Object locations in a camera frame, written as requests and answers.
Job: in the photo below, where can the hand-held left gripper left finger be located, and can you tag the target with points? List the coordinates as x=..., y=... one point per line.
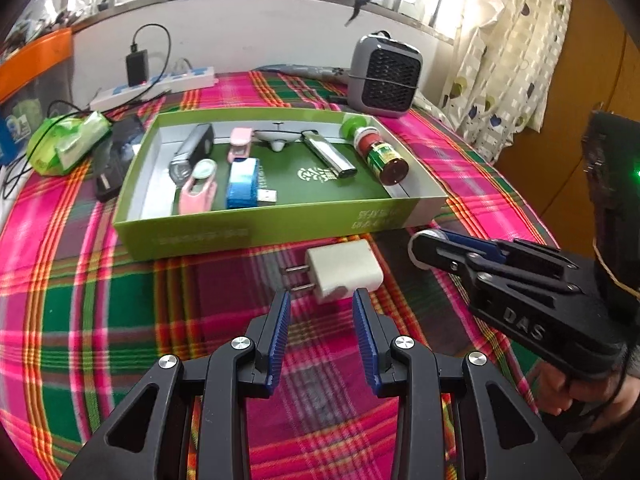
x=280, y=340

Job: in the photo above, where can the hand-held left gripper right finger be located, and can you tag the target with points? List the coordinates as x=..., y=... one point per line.
x=365, y=345

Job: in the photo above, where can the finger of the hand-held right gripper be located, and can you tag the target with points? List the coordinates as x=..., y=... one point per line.
x=480, y=249
x=440, y=255

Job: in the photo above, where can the small clear jar white cap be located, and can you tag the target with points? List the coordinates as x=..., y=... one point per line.
x=438, y=233

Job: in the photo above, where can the white plug charger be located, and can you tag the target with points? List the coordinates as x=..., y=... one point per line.
x=345, y=267

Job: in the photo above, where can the brown bottle red cap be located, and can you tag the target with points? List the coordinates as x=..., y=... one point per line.
x=387, y=160

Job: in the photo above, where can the green cardboard box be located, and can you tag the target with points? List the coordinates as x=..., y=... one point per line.
x=200, y=237

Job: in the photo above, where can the silver lighter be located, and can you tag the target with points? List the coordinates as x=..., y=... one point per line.
x=330, y=157

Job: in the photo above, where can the blue card reader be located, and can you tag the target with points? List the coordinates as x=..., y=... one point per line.
x=244, y=185

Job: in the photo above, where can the pink clip with grey disc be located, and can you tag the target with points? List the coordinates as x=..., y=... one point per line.
x=197, y=200

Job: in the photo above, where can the black rectangular device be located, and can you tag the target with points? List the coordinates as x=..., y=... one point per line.
x=192, y=152

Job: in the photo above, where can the plain pink clip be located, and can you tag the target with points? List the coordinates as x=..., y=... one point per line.
x=241, y=136

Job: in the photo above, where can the person's right hand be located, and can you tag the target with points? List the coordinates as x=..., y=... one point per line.
x=555, y=392

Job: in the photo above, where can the wooden wardrobe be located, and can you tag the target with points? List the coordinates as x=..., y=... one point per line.
x=550, y=160

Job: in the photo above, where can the pink green plaid blanket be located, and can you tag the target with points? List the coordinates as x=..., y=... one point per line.
x=100, y=335

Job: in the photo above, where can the grey fan heater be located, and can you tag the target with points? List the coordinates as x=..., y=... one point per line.
x=390, y=75

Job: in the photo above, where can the patterned cream curtain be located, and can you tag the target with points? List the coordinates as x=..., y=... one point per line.
x=500, y=60

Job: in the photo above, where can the grey floral cloth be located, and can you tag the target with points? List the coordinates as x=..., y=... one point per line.
x=300, y=71

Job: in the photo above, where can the dark window latch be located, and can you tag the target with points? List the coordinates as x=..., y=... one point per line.
x=367, y=1

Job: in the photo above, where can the white power strip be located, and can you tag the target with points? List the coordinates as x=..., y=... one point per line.
x=190, y=77

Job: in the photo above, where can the green wet wipes pack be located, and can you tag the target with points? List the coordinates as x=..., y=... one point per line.
x=65, y=145

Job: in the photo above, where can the black power adapter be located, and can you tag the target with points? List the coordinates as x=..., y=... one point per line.
x=137, y=67

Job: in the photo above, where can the orange-lidded storage container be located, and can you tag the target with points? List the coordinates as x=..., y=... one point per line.
x=35, y=55

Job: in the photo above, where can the pile of assorted clutter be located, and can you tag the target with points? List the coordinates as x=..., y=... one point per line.
x=25, y=30

